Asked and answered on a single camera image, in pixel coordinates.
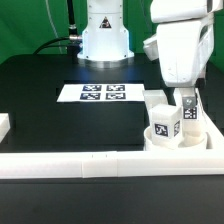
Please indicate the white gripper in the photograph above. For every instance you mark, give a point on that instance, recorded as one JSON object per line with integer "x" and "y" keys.
{"x": 183, "y": 49}

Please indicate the white round stool seat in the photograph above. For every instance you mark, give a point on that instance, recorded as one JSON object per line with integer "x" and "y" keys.
{"x": 187, "y": 142}

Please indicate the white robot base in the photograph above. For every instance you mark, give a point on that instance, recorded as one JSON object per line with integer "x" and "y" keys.
{"x": 105, "y": 40}

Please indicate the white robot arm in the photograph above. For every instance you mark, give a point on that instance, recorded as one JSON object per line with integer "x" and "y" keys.
{"x": 167, "y": 11}

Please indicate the white marker sheet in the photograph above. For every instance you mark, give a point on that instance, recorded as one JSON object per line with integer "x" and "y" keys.
{"x": 101, "y": 93}

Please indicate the white right fence rail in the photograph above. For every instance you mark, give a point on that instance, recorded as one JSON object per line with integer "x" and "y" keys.
{"x": 215, "y": 140}

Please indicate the white fence rail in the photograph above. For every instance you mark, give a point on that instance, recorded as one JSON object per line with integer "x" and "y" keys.
{"x": 215, "y": 140}
{"x": 4, "y": 125}
{"x": 110, "y": 164}

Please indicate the white front fence rail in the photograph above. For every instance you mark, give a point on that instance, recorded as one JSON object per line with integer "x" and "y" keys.
{"x": 110, "y": 164}

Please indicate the white left fence rail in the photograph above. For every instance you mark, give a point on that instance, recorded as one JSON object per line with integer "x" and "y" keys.
{"x": 4, "y": 125}

